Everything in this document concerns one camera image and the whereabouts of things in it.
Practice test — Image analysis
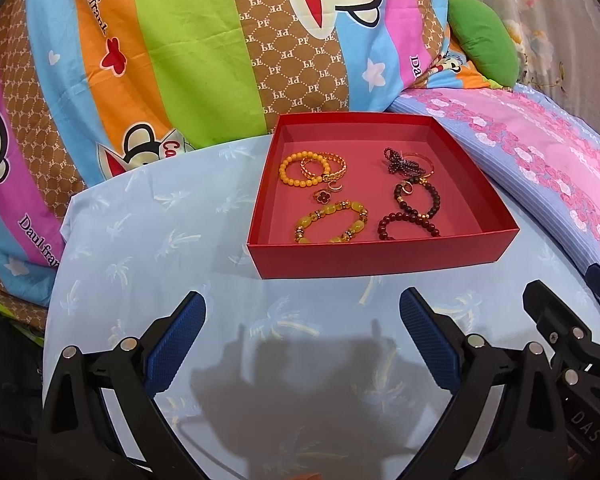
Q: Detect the rose gold bangle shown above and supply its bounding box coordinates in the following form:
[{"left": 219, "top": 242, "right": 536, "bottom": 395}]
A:
[{"left": 402, "top": 152, "right": 437, "bottom": 177}]

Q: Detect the colourful monkey print blanket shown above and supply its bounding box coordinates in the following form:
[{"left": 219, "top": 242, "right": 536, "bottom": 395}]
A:
[{"left": 0, "top": 0, "right": 486, "bottom": 311}]

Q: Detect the light blue palm print sheet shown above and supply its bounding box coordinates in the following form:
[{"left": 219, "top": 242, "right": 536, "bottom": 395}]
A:
[{"left": 42, "top": 135, "right": 600, "bottom": 480}]

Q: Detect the yellow jade bead bracelet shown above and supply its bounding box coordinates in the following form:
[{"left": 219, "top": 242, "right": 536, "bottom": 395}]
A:
[{"left": 294, "top": 200, "right": 371, "bottom": 244}]

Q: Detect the orange bead bracelet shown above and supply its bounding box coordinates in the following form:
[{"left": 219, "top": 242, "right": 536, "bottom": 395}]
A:
[{"left": 279, "top": 151, "right": 326, "bottom": 192}]

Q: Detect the dark red bead bracelet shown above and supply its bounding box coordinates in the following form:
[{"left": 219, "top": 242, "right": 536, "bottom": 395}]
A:
[{"left": 377, "top": 210, "right": 443, "bottom": 241}]

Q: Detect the red jewelry box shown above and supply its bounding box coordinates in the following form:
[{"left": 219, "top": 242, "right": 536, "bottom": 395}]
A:
[{"left": 246, "top": 112, "right": 520, "bottom": 280}]

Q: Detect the gold chain bracelet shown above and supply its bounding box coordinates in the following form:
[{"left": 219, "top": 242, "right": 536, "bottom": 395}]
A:
[{"left": 300, "top": 152, "right": 347, "bottom": 183}]

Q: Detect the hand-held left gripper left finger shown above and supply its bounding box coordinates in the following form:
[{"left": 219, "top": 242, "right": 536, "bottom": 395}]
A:
[{"left": 37, "top": 291, "right": 207, "bottom": 480}]

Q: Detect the grey floral fabric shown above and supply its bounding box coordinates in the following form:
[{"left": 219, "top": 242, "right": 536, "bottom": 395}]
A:
[{"left": 467, "top": 0, "right": 600, "bottom": 136}]

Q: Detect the green pillow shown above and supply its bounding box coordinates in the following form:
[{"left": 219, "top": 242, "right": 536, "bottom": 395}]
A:
[{"left": 447, "top": 0, "right": 521, "bottom": 86}]

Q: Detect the pink blue floral pillow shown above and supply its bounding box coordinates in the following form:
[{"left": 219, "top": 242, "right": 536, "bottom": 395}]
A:
[{"left": 390, "top": 82, "right": 600, "bottom": 281}]

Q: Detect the purple garnet bead strand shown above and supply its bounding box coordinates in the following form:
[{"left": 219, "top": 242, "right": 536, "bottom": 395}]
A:
[{"left": 382, "top": 146, "right": 431, "bottom": 178}]

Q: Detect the dark bead bracelet gold charm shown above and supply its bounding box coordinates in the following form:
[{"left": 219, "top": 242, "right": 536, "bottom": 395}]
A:
[{"left": 392, "top": 176, "right": 442, "bottom": 221}]

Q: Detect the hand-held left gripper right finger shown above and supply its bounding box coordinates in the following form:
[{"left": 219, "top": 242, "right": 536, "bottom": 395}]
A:
[{"left": 399, "top": 287, "right": 576, "bottom": 480}]

